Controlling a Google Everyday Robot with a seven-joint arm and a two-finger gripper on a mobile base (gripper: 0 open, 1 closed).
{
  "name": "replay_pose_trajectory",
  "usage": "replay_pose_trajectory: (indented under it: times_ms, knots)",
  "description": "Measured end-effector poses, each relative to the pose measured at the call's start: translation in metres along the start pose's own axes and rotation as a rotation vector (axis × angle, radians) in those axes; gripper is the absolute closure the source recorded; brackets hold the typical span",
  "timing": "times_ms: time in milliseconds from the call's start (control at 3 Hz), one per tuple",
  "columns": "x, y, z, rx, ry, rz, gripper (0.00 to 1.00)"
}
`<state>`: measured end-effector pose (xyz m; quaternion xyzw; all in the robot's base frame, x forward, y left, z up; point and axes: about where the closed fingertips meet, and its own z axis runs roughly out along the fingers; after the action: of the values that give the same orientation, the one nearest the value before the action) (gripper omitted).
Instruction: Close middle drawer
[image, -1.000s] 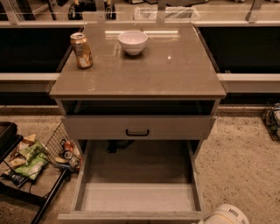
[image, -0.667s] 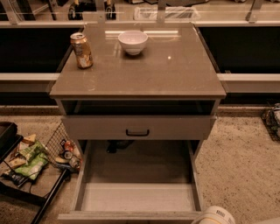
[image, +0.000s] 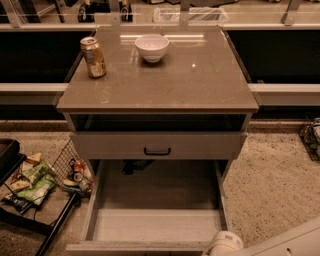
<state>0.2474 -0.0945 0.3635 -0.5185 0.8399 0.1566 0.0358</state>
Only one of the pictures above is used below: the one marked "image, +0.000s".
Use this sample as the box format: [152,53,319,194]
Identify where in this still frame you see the grey drawer cabinet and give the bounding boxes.
[55,25,260,174]

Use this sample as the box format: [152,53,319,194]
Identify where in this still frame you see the white ceramic bowl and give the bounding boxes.
[135,34,169,63]

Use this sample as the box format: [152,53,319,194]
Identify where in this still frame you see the grey top drawer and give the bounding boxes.
[70,132,247,160]

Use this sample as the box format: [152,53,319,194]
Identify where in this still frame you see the red soda can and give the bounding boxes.
[72,161,84,182]

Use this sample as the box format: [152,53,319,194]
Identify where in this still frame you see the grey drawer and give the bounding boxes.
[70,132,247,160]
[67,160,232,256]

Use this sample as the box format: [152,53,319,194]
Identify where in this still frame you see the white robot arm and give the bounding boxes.
[201,217,320,256]

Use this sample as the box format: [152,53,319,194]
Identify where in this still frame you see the green snack bag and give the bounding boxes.
[17,161,55,206]

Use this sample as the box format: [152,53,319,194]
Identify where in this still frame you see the black wire basket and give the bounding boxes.
[52,140,94,197]
[299,118,320,161]

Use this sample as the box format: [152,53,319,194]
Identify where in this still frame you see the blue snack bag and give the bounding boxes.
[1,194,32,214]

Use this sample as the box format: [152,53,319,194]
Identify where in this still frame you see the black wire basket right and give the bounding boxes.
[299,118,320,161]

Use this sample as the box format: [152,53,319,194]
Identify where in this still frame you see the gold soda can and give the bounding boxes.
[80,37,106,78]

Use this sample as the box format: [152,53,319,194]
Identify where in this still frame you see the clear plastic bin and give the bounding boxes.
[152,7,230,23]

